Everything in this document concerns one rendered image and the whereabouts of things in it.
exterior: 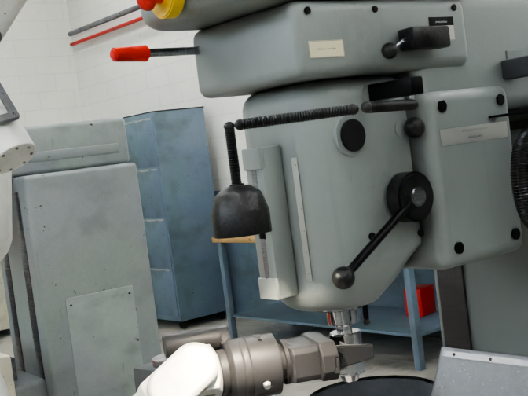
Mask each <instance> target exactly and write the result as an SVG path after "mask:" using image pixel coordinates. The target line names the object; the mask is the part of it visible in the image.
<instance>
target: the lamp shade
mask: <svg viewBox="0 0 528 396"><path fill-rule="evenodd" d="M211 220H212V226H213V232H214V238H215V239H225V238H235V237H247V236H252V235H257V234H262V233H268V232H270V231H272V224H271V217H270V208H269V206H268V204H267V202H266V200H265V197H264V196H263V194H262V191H261V190H259V189H257V188H255V187H254V186H252V185H245V184H244V183H240V184H235V185H229V186H228V187H226V188H224V189H223V190H222V191H221V192H220V193H219V194H218V195H217V196H216V197H215V198H214V204H213V209H212V213H211Z"/></svg>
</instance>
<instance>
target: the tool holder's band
mask: <svg viewBox="0 0 528 396"><path fill-rule="evenodd" d="M352 329H353V330H352V331H351V332H345V333H338V332H337V331H336V330H334V331H332V332H330V333H329V339H331V340H333V341H334V342H345V341H351V340H355V339H359V338H361V330H360V329H358V328H352Z"/></svg>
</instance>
